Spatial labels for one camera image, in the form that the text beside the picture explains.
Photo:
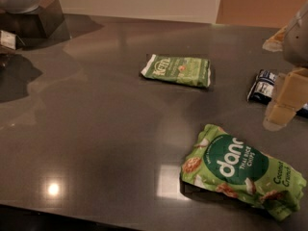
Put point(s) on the small white label card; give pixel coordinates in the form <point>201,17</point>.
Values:
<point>8,39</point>

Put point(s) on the green Kettle jalapeno chip bag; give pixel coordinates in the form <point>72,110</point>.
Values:
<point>187,71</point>

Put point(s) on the dark wooden block stand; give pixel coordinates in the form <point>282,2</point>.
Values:
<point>38,24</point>

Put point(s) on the green Thai rice chip bag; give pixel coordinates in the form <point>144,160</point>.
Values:
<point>221,163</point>

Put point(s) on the blue white chip bag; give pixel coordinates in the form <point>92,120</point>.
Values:
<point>262,90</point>

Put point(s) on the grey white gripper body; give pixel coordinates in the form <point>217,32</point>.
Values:
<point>296,42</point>

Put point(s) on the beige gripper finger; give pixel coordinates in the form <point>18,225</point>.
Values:
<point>290,94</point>
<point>275,42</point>

